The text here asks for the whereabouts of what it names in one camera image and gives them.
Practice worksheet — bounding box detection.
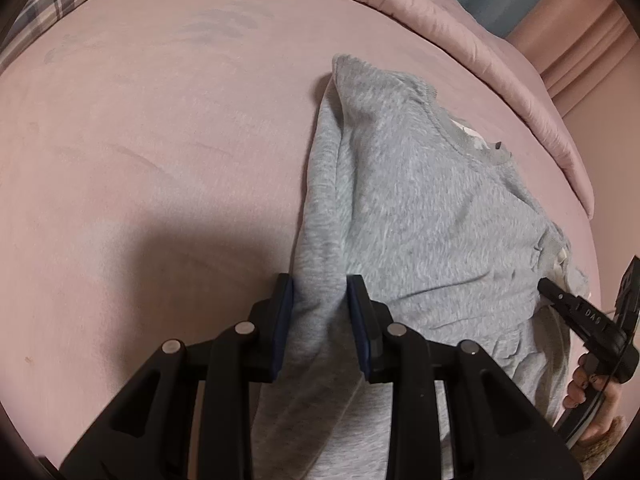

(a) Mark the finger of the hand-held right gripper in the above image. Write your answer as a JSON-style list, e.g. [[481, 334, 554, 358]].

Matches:
[[537, 277, 628, 376]]

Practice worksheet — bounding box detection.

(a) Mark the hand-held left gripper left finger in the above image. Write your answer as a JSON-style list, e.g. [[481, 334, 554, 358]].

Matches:
[[59, 273, 295, 480]]

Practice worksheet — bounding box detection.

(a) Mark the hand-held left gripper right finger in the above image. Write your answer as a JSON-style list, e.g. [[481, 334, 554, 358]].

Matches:
[[346, 274, 585, 480]]

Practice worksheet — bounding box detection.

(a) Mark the grey sweatshirt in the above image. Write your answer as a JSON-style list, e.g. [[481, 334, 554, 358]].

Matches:
[[250, 52, 592, 480]]

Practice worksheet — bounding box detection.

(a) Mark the person's right forearm fuzzy sleeve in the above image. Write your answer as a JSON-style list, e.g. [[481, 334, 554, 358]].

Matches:
[[570, 412, 632, 463]]

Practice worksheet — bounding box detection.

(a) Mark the person's right hand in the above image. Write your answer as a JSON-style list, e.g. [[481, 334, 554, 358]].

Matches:
[[562, 354, 623, 448]]

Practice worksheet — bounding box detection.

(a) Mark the pink bed sheet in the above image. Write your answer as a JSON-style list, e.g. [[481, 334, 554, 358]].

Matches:
[[0, 0, 603, 466]]

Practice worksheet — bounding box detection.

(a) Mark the pink curtain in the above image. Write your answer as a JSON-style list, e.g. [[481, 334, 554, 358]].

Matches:
[[505, 0, 640, 123]]

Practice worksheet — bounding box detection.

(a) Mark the pink quilted comforter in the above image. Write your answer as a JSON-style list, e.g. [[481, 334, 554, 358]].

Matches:
[[162, 0, 597, 220]]

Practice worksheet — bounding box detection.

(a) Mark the plaid pillow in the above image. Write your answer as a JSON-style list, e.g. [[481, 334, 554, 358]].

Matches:
[[0, 0, 162, 75]]

